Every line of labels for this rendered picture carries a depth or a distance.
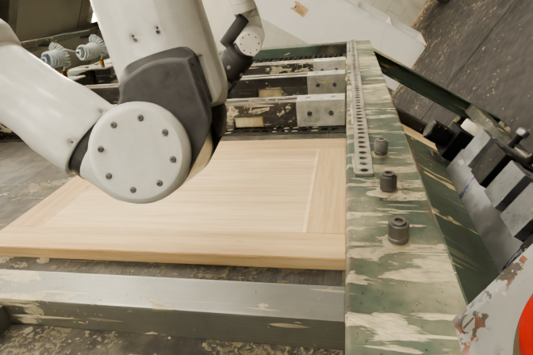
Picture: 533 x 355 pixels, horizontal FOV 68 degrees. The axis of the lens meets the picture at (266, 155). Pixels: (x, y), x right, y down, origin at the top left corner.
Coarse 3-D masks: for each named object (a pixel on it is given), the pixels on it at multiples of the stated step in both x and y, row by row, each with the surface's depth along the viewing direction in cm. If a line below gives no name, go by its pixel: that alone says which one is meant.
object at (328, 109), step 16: (288, 96) 109; (304, 96) 107; (320, 96) 105; (336, 96) 104; (240, 112) 107; (256, 112) 106; (272, 112) 106; (288, 112) 105; (304, 112) 104; (320, 112) 103; (336, 112) 102; (0, 128) 124
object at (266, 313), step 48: (0, 288) 49; (48, 288) 48; (96, 288) 47; (144, 288) 46; (192, 288) 45; (240, 288) 45; (288, 288) 44; (336, 288) 43; (192, 336) 44; (240, 336) 42; (288, 336) 41; (336, 336) 40
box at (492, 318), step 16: (528, 256) 17; (512, 272) 18; (528, 272) 17; (496, 288) 18; (512, 288) 17; (528, 288) 16; (480, 304) 19; (496, 304) 18; (512, 304) 17; (464, 320) 19; (480, 320) 18; (496, 320) 17; (512, 320) 16; (464, 336) 19; (480, 336) 18; (496, 336) 17; (512, 336) 16; (464, 352) 18; (480, 352) 17; (496, 352) 16; (512, 352) 16
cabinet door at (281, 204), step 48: (240, 144) 93; (288, 144) 90; (336, 144) 87; (96, 192) 77; (192, 192) 73; (240, 192) 71; (288, 192) 70; (336, 192) 67; (0, 240) 63; (48, 240) 62; (96, 240) 61; (144, 240) 59; (192, 240) 58; (240, 240) 57; (288, 240) 56; (336, 240) 55
